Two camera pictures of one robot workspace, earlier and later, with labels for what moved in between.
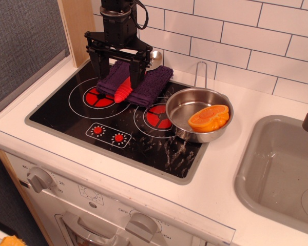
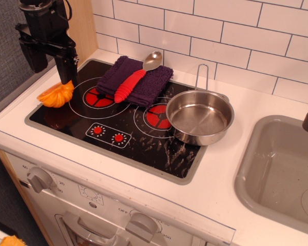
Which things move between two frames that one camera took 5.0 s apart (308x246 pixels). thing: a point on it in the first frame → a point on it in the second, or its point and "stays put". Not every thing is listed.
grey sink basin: [276, 174] stays put
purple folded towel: [156, 79] stays put
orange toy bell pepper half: [210, 119] → [57, 95]
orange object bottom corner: [12, 241] stays put
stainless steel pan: [182, 104] stays put
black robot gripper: [120, 40] → [50, 29]
